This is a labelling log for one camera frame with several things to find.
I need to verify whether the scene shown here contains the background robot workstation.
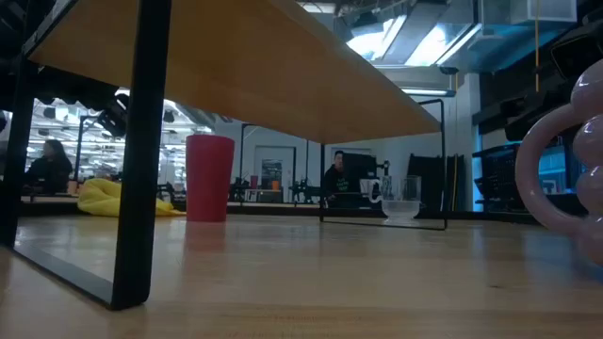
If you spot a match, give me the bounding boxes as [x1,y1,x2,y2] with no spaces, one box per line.
[228,176,322,204]

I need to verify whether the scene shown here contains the person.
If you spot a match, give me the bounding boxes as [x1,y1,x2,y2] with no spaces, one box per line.
[322,150,353,208]
[24,138,74,197]

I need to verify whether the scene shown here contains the ceiling tube light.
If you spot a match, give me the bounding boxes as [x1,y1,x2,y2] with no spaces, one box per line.
[399,87,457,99]

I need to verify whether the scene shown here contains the black aluminium table frame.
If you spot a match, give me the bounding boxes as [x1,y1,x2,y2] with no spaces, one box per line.
[18,201,543,223]

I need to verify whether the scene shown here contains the red plastic cup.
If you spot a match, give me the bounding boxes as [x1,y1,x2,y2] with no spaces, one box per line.
[185,134,236,223]

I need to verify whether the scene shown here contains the pink bubble ceramic mug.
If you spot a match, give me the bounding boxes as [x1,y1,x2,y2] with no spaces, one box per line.
[514,58,603,267]

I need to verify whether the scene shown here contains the silver ceiling duct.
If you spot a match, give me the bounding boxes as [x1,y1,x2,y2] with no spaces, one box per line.
[346,0,579,72]

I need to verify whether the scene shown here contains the black wire rack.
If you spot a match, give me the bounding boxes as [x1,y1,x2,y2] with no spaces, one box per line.
[472,143,585,214]

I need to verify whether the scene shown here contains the yellow cloth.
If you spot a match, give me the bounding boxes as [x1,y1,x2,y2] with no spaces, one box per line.
[77,177,186,218]

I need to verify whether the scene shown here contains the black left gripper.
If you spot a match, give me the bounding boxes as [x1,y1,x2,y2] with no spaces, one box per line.
[96,93,130,138]

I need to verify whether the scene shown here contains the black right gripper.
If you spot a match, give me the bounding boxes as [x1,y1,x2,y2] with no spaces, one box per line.
[503,91,579,142]

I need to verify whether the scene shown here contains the wooden shelf with black legs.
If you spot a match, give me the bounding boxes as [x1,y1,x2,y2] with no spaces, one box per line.
[0,0,448,312]

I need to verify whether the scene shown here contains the black leaning panels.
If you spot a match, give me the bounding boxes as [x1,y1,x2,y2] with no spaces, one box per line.
[407,153,465,212]

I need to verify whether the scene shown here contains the black monitor on stand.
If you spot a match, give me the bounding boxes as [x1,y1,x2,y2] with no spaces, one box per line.
[342,153,393,208]

